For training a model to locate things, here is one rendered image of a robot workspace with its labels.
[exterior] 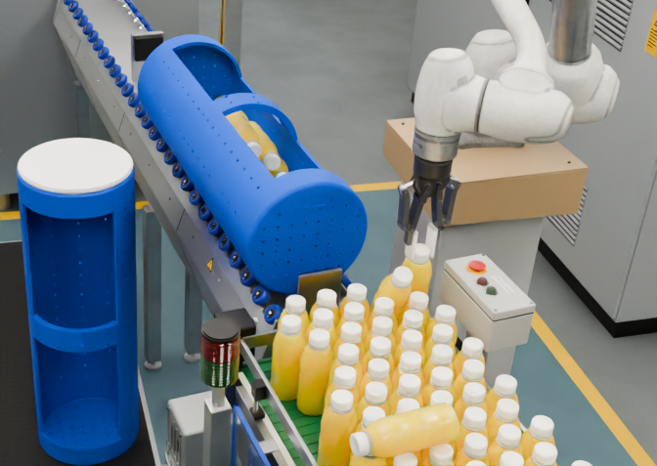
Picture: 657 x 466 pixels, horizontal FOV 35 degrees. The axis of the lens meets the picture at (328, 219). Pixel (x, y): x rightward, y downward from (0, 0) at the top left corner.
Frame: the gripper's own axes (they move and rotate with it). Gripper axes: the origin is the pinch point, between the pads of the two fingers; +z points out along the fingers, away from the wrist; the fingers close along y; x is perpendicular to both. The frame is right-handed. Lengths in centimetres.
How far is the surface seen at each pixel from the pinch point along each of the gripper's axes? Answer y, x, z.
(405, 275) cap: 6.0, 5.5, 3.5
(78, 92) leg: 27, -213, 55
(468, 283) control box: -8.1, 7.5, 6.9
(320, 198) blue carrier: 14.8, -18.4, -2.5
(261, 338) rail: 32.4, -3.9, 19.8
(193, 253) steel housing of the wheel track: 31, -56, 31
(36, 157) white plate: 63, -81, 12
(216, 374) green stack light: 54, 29, -2
